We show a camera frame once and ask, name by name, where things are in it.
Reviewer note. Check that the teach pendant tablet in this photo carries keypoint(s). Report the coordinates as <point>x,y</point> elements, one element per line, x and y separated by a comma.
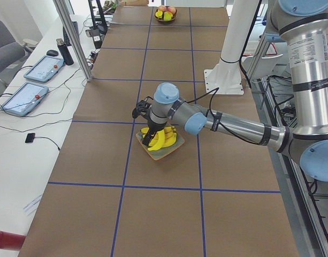
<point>44,69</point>
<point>25,99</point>

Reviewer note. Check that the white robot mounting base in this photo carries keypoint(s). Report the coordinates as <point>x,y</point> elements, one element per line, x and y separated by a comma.
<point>226,75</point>

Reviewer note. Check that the grey office chair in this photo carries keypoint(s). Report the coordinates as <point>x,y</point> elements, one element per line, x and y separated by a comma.
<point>10,49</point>

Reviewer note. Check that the upper teach pendant tablet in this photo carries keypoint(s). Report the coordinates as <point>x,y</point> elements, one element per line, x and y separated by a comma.
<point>44,69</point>

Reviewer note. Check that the red cylinder object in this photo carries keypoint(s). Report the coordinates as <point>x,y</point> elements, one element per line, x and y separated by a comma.
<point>11,241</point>

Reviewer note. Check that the lower teach pendant tablet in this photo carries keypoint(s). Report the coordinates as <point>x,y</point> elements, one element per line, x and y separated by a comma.
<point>25,99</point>

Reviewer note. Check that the black computer mouse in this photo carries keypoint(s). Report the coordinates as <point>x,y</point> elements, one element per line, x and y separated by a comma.
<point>52,53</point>

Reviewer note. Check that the pink apple upper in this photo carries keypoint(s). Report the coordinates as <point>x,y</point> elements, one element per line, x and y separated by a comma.
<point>171,9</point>

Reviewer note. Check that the small black device on cable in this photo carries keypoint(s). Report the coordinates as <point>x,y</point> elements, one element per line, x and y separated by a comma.
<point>30,138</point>

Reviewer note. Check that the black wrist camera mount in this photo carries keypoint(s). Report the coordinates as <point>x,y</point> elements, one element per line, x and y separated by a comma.
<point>142,108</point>

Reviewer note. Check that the aluminium frame post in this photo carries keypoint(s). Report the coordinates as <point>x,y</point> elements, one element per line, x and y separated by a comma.
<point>67,23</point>

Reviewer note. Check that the woven wicker basket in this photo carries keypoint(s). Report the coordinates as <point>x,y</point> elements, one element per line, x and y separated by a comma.
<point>161,20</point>

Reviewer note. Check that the yellow green banana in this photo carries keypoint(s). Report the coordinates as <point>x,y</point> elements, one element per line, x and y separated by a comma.
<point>157,144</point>

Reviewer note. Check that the grey square plate orange rim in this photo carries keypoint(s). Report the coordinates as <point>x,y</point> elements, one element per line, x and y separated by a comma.
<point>159,154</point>

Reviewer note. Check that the black water bottle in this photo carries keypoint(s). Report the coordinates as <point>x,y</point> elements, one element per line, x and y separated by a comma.
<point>62,47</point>

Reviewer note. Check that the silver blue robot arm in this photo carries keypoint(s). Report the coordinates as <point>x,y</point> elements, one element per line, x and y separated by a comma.
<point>302,25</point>

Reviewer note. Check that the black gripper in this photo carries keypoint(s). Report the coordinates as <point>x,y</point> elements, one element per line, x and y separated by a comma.
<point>154,126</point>

